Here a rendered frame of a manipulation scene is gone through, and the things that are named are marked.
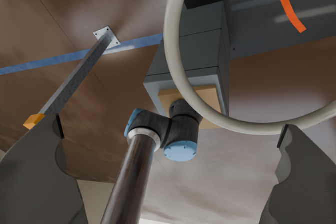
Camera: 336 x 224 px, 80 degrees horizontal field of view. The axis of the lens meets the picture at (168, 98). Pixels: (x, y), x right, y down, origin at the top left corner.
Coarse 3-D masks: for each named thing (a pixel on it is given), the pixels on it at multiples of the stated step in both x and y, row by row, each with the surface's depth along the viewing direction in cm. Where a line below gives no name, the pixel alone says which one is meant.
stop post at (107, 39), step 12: (96, 36) 197; (108, 36) 192; (96, 48) 176; (84, 60) 165; (96, 60) 174; (72, 72) 157; (84, 72) 161; (72, 84) 149; (60, 96) 139; (48, 108) 130; (60, 108) 138; (36, 120) 121
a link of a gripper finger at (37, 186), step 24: (48, 120) 10; (24, 144) 9; (48, 144) 9; (0, 168) 8; (24, 168) 8; (48, 168) 8; (0, 192) 7; (24, 192) 7; (48, 192) 7; (72, 192) 7; (0, 216) 6; (24, 216) 6; (48, 216) 6; (72, 216) 6
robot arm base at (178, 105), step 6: (174, 102) 106; (180, 102) 103; (186, 102) 102; (174, 108) 104; (180, 108) 102; (186, 108) 101; (192, 108) 101; (174, 114) 102; (180, 114) 100; (186, 114) 99; (192, 114) 100; (198, 114) 102; (198, 120) 102
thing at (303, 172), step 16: (288, 128) 11; (288, 144) 10; (304, 144) 10; (288, 160) 9; (304, 160) 9; (320, 160) 9; (288, 176) 8; (304, 176) 8; (320, 176) 8; (272, 192) 7; (288, 192) 7; (304, 192) 7; (320, 192) 7; (272, 208) 7; (288, 208) 7; (304, 208) 7; (320, 208) 7
